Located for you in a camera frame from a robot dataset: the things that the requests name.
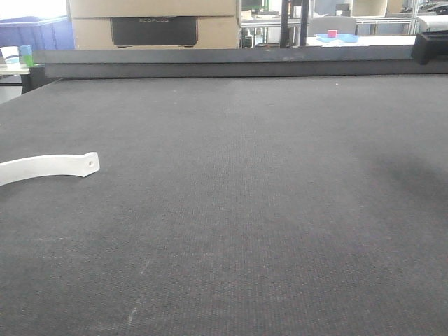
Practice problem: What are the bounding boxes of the white curved PVC pipe piece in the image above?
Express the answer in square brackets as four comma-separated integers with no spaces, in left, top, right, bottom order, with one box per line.
[1,152,100,186]

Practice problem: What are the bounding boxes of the green and blue stacked cups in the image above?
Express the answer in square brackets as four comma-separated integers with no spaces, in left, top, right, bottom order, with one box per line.
[19,45,34,67]

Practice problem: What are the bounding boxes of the blue plastic crate far table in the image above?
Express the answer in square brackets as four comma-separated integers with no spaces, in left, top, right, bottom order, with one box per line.
[1,15,75,50]

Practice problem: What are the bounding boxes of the large cardboard box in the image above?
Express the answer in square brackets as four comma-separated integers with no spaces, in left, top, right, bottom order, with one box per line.
[68,0,242,50]

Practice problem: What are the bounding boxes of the pink cube on blue tray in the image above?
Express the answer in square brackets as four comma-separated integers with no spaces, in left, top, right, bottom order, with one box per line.
[327,29,338,38]

